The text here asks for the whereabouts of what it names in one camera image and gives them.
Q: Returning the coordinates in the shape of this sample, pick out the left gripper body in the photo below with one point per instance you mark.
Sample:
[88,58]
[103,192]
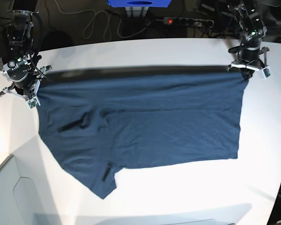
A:
[251,58]

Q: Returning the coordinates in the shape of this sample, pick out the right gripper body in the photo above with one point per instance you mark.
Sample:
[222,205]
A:
[25,83]

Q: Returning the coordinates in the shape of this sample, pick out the dark blue T-shirt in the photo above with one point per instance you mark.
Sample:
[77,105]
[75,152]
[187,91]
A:
[97,127]

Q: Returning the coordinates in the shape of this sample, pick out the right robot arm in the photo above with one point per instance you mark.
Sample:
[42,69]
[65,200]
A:
[19,66]

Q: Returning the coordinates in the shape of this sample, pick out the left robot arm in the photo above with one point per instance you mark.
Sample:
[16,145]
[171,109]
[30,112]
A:
[252,28]

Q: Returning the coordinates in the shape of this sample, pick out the black power strip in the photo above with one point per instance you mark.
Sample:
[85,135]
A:
[190,22]

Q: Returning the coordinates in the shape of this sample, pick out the blue box on stand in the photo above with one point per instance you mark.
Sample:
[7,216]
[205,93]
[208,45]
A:
[138,3]

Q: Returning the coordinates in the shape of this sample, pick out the grey plastic bin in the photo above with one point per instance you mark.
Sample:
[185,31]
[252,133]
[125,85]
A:
[15,206]

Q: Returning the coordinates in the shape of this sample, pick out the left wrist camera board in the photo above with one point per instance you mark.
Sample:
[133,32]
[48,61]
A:
[265,72]

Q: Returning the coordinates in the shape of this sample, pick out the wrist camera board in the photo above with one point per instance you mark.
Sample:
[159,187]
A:
[33,102]
[265,72]

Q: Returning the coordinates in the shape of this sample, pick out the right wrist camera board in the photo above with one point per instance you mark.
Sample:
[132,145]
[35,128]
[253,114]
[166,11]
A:
[33,102]

